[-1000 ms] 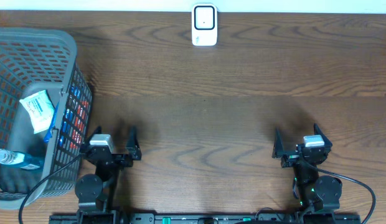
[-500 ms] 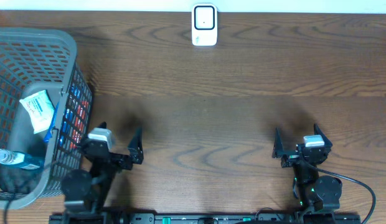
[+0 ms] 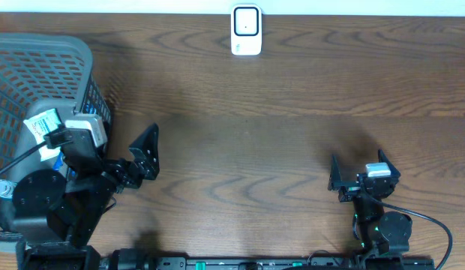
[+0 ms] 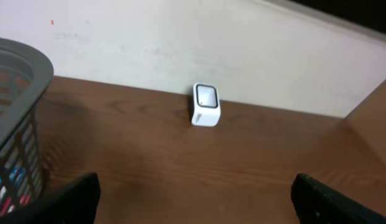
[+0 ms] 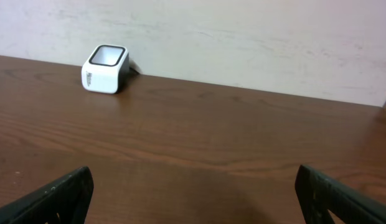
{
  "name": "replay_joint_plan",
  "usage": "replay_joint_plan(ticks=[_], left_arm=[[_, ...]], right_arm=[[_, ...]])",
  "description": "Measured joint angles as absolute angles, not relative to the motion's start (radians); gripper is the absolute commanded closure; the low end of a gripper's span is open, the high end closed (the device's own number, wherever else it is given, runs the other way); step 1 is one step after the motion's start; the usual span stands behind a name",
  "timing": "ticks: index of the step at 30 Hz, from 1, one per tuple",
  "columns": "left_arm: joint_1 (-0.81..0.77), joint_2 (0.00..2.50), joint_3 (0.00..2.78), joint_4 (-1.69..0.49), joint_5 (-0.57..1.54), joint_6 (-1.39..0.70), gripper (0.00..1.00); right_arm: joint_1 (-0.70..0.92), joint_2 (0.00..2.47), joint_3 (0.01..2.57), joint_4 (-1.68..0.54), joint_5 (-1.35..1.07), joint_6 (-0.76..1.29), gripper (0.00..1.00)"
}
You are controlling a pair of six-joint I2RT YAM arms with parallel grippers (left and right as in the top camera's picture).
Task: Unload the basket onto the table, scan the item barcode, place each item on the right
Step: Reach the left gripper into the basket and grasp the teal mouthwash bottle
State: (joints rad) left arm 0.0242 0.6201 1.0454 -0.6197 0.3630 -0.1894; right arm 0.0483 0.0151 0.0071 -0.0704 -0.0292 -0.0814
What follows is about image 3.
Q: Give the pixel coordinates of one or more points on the white teal wet wipes pack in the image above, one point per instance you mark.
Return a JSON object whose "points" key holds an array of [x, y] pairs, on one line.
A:
{"points": [[41, 125]]}

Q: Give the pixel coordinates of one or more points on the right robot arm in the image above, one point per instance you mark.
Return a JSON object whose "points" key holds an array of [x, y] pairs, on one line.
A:
{"points": [[384, 234]]}

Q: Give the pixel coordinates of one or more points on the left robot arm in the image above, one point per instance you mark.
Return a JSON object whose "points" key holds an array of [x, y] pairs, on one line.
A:
{"points": [[57, 216]]}

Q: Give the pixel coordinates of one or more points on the grey plastic shopping basket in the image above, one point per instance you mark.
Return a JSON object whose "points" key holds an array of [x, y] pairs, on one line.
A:
{"points": [[41, 72]]}

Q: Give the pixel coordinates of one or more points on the teal mouthwash bottle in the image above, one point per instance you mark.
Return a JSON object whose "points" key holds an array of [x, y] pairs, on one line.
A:
{"points": [[7, 189]]}

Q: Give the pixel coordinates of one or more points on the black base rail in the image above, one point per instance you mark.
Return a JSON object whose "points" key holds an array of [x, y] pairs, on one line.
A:
{"points": [[321, 259]]}

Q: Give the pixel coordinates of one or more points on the white barcode scanner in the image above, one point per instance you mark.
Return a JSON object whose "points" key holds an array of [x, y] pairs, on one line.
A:
{"points": [[246, 30]]}

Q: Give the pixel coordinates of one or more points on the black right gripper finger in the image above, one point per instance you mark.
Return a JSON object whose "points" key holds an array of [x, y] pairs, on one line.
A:
{"points": [[335, 181], [383, 159]]}

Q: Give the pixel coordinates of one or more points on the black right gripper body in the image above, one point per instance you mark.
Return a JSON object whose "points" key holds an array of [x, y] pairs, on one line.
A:
{"points": [[350, 190]]}

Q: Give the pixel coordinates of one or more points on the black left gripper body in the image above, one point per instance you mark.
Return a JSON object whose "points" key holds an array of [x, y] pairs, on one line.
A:
{"points": [[114, 174]]}

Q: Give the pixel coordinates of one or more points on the blue Oreo cookie pack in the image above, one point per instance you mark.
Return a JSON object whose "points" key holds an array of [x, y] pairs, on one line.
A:
{"points": [[59, 164]]}

